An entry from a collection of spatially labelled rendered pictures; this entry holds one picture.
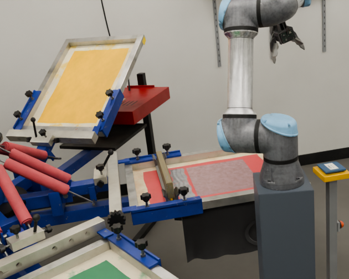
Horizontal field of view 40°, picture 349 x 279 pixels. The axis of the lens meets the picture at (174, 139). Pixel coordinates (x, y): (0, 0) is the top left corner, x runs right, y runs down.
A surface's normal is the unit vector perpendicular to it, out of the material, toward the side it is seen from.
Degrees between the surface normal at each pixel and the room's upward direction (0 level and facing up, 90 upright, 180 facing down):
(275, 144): 90
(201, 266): 0
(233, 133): 70
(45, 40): 90
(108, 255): 0
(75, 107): 32
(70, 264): 90
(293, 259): 90
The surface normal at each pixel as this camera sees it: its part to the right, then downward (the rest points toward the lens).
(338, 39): 0.15, 0.32
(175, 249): -0.11, -0.94
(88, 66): -0.29, -0.61
